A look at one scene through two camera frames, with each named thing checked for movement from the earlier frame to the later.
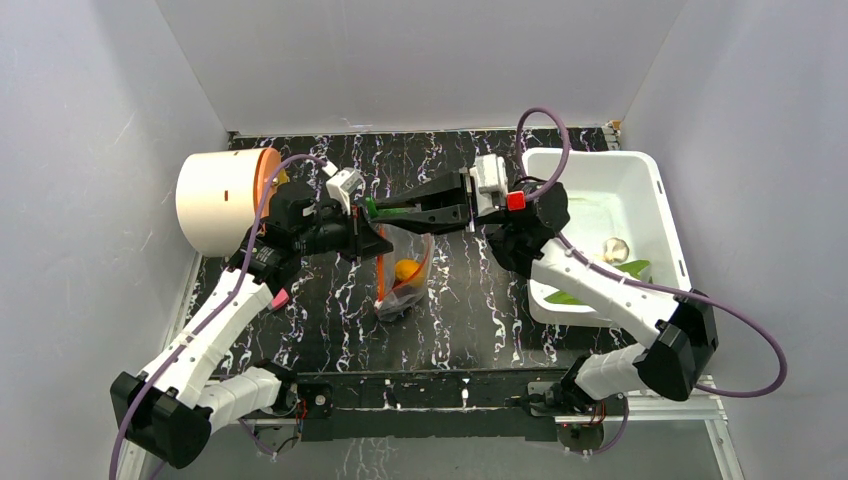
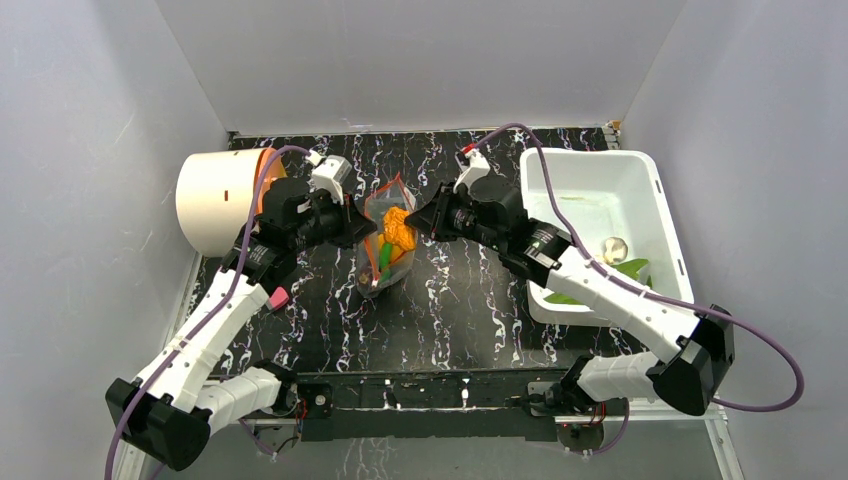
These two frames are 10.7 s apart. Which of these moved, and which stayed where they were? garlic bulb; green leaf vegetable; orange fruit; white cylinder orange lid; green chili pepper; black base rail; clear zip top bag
Moved: green chili pepper; clear zip top bag; orange fruit
Stayed: white cylinder orange lid; green leaf vegetable; black base rail; garlic bulb
